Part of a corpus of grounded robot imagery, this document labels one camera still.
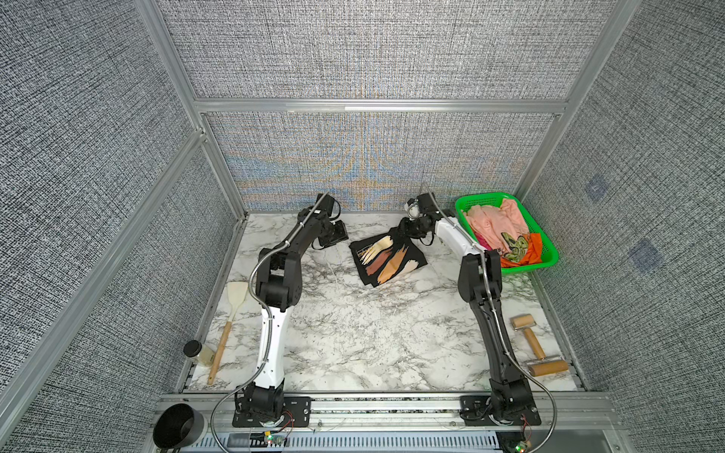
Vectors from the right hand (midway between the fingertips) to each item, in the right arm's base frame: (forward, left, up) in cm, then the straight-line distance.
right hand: (398, 224), depth 109 cm
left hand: (-5, +20, +1) cm, 21 cm away
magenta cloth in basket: (-11, -29, +3) cm, 31 cm away
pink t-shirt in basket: (-4, -33, +5) cm, 33 cm away
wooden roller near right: (-38, -37, -3) cm, 53 cm away
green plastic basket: (-15, -51, +2) cm, 53 cm away
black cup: (-65, +60, -1) cm, 89 cm away
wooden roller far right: (-51, -38, -3) cm, 64 cm away
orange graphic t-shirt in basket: (-15, -41, +4) cm, 44 cm away
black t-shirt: (-15, +7, -1) cm, 17 cm away
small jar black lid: (-49, +57, +2) cm, 75 cm away
